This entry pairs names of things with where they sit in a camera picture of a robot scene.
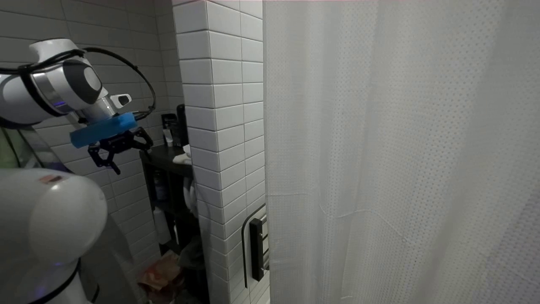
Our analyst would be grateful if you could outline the brown paper bag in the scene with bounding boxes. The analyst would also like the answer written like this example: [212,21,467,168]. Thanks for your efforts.
[138,251,182,292]

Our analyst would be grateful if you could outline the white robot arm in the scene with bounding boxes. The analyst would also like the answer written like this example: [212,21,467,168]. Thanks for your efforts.
[0,38,151,304]

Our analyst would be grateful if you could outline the dark grey shelf unit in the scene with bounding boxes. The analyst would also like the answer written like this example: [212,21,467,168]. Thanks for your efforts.
[139,145,207,295]

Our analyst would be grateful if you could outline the white shower curtain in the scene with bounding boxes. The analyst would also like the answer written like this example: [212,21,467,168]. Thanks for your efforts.
[263,0,540,304]

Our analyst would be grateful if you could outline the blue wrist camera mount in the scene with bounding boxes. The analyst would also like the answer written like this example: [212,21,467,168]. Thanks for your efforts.
[69,111,136,148]

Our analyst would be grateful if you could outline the dark green tall bottle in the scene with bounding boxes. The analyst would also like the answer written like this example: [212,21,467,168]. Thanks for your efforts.
[175,104,188,145]

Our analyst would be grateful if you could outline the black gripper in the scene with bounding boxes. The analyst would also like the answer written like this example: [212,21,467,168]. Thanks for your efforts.
[87,126,153,173]

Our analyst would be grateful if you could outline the black wall-mounted fixture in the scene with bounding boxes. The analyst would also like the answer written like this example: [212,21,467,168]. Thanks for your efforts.
[241,206,269,285]

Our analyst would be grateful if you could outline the white folded towel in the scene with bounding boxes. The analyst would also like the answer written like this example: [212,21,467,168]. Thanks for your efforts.
[172,143,190,163]

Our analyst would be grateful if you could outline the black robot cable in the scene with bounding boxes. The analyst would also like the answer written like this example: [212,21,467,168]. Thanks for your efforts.
[0,45,158,121]

